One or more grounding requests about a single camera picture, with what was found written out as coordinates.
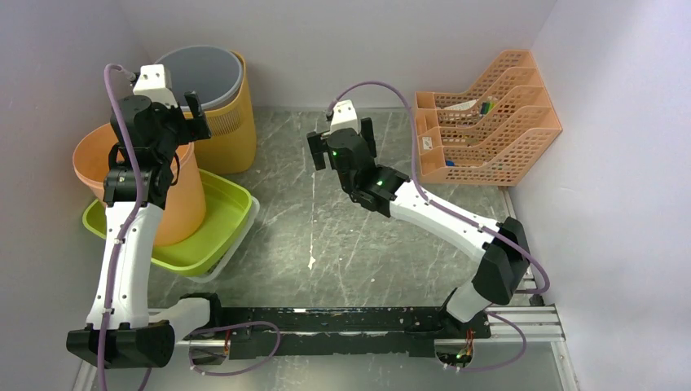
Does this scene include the yellow mesh waste bin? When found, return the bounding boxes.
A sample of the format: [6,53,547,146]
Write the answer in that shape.
[195,52,257,174]

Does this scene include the orange plastic bucket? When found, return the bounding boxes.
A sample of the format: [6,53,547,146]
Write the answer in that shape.
[73,125,206,246]

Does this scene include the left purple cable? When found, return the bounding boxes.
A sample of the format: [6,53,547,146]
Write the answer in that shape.
[95,64,155,391]

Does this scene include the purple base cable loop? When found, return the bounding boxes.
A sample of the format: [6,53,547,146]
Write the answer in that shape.
[187,321,282,378]

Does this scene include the orange mesh file organizer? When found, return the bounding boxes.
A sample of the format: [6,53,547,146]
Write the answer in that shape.
[415,50,562,187]

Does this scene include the green plastic basin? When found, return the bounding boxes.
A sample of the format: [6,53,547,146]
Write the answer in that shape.
[82,169,252,279]

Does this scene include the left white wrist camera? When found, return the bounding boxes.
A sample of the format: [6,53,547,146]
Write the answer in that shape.
[133,64,178,108]

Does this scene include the grey plastic bin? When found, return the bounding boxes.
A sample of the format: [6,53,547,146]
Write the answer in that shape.
[156,46,244,112]

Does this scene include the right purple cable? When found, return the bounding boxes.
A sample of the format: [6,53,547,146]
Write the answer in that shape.
[327,81,551,296]

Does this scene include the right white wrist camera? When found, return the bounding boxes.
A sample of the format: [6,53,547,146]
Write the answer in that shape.
[328,99,360,134]

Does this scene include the white plastic basket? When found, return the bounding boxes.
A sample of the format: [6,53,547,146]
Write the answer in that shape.
[188,195,261,283]

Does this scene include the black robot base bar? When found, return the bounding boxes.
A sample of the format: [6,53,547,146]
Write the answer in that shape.
[183,306,491,359]

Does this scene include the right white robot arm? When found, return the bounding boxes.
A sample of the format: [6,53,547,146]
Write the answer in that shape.
[306,118,529,337]

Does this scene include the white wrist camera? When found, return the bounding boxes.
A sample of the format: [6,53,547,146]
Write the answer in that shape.
[328,99,360,134]
[133,64,178,108]

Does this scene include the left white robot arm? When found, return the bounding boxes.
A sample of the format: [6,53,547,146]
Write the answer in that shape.
[66,91,226,370]

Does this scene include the aluminium rail frame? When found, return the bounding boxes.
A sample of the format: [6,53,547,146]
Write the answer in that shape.
[73,188,579,391]

